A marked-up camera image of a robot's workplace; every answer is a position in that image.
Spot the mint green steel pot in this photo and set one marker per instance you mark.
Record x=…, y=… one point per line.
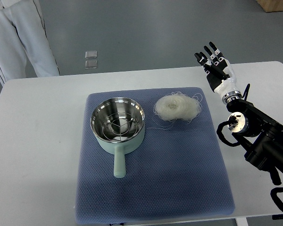
x=116, y=108

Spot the person in white clothes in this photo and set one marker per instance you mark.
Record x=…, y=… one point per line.
x=23, y=38

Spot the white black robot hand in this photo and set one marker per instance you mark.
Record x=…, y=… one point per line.
x=219, y=73

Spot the upper metal floor plate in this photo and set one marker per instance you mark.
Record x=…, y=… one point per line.
x=90, y=54

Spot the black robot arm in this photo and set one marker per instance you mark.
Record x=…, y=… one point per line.
x=259, y=134

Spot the wooden box corner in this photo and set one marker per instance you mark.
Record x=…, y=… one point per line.
x=271, y=5

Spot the blue textured mat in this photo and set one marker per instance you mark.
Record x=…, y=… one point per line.
x=177, y=171

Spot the white vermicelli nest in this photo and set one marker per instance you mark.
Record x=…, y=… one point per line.
x=176, y=106

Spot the wire steaming rack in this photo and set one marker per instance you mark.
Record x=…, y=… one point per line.
x=120, y=129

